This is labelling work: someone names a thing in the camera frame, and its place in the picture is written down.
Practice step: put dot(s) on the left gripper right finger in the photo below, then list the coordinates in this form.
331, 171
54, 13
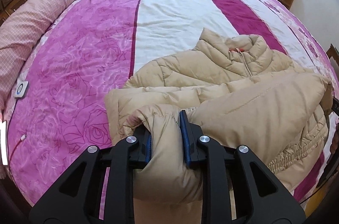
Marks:
237, 186

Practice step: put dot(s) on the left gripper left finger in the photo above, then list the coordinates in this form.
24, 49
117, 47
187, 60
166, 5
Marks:
98, 186

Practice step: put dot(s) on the beige quilted down jacket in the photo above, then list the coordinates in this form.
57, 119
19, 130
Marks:
240, 92

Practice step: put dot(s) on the wooden chair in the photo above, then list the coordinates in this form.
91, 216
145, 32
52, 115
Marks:
332, 53

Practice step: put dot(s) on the white electric blanket controller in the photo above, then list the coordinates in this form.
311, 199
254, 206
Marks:
21, 90

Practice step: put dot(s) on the purple floral bed blanket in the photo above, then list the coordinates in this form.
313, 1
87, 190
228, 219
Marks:
95, 46

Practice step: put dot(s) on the pink rolled quilt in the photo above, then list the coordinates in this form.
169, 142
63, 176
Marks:
19, 34

